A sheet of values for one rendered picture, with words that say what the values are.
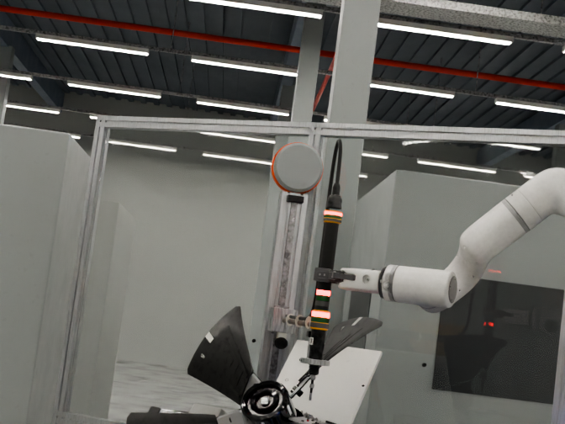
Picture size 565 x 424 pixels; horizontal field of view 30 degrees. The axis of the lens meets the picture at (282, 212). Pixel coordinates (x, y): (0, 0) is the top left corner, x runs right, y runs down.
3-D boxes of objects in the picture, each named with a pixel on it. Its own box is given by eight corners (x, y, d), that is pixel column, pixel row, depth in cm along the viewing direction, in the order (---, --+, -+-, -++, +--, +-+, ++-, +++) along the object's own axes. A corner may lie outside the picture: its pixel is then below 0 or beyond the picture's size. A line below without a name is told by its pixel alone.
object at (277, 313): (266, 332, 316) (270, 304, 317) (289, 335, 317) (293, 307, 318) (271, 333, 306) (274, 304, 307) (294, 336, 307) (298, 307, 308)
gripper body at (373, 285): (379, 297, 239) (335, 292, 244) (395, 300, 248) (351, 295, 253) (383, 264, 240) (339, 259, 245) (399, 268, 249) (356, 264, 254)
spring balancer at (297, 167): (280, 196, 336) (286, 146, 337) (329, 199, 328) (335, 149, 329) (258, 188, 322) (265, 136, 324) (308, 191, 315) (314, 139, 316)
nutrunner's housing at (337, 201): (303, 373, 251) (327, 183, 255) (319, 374, 251) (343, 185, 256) (306, 374, 247) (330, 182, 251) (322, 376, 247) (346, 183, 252)
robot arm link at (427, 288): (409, 272, 248) (396, 261, 241) (462, 278, 242) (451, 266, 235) (402, 307, 246) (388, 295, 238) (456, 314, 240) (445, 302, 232)
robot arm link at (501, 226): (516, 218, 249) (414, 296, 253) (500, 193, 236) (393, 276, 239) (539, 246, 244) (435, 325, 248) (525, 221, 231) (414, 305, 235)
